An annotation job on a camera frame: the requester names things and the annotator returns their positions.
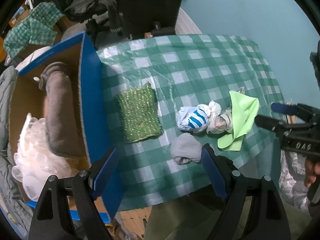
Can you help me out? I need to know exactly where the green checkered tablecloth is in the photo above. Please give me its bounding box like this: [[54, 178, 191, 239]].
[[96, 34, 285, 212]]

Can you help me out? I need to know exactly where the white crumpled plastic bag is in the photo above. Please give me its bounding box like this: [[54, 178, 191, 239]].
[[279, 150, 310, 209]]

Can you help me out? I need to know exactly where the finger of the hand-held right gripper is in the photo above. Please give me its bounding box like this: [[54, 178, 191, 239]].
[[271, 102, 317, 120], [254, 114, 293, 137]]

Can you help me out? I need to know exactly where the white patterned cloth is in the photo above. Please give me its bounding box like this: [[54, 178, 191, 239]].
[[205, 100, 235, 135]]

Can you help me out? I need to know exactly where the person's right hand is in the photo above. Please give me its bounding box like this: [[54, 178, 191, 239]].
[[304, 159, 320, 188]]

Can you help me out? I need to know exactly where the clear plastic bag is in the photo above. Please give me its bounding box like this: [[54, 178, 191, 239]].
[[100, 47, 175, 100]]

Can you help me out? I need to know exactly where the light green cloth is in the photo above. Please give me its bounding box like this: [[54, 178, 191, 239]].
[[217, 91, 260, 152]]

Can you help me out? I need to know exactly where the dark grey jacket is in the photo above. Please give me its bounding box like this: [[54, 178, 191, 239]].
[[64, 0, 124, 34]]

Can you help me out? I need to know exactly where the green checkered cloth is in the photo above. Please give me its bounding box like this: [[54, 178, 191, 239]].
[[4, 2, 65, 58]]

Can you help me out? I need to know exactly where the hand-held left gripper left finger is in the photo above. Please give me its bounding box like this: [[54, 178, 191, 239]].
[[29, 147, 119, 240]]

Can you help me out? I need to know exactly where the blue-edged cardboard box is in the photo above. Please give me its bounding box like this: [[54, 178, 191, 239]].
[[7, 31, 125, 224]]

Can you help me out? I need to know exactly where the grey sock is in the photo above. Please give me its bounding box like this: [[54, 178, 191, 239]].
[[170, 133, 202, 165]]

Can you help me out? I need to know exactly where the white mesh bath pouf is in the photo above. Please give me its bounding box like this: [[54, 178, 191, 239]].
[[11, 112, 80, 202]]

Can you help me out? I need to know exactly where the blue striped white sock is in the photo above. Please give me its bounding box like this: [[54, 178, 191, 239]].
[[176, 105, 213, 133]]

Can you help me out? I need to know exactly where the person's olive green clothing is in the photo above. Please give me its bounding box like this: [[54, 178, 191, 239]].
[[144, 197, 310, 240]]

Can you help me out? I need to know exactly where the white tray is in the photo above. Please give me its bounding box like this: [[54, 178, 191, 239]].
[[6, 46, 53, 70]]

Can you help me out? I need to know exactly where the green sparkly cloth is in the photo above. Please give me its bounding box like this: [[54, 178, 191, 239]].
[[115, 82, 164, 143]]

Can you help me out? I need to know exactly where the grey plush slipper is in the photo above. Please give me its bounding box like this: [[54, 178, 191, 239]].
[[39, 62, 87, 158]]

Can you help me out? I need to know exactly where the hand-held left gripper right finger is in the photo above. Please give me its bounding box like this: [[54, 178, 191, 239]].
[[201, 144, 292, 240]]

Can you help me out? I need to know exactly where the grey quilt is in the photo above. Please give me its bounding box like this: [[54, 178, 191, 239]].
[[0, 65, 33, 238]]

